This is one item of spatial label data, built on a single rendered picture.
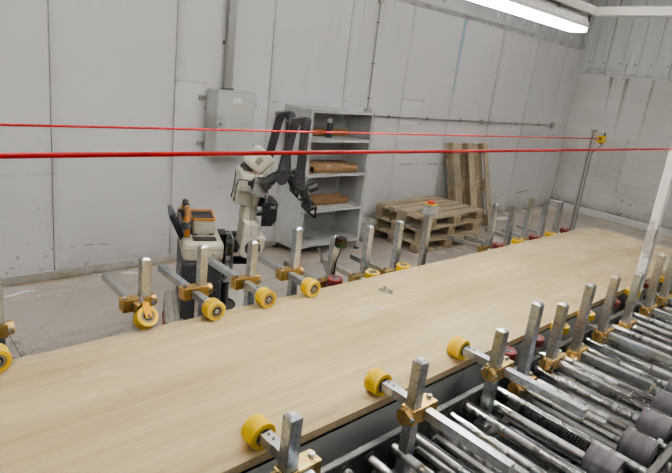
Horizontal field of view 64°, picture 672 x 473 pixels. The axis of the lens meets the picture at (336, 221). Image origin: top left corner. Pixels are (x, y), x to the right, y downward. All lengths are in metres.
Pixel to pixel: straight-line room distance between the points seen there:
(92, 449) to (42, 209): 3.41
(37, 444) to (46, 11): 3.56
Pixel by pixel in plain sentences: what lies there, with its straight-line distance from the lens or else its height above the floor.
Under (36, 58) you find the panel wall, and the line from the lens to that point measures 4.68.
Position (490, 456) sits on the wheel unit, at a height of 0.95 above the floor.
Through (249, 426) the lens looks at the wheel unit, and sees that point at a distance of 1.55.
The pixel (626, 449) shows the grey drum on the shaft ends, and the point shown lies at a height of 0.81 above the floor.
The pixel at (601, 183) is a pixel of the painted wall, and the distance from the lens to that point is 10.51.
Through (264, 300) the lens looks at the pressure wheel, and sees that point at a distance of 2.32.
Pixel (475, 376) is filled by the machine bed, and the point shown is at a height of 0.74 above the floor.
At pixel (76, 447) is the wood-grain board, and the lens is 1.64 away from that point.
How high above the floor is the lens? 1.89
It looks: 15 degrees down
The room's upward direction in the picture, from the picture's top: 7 degrees clockwise
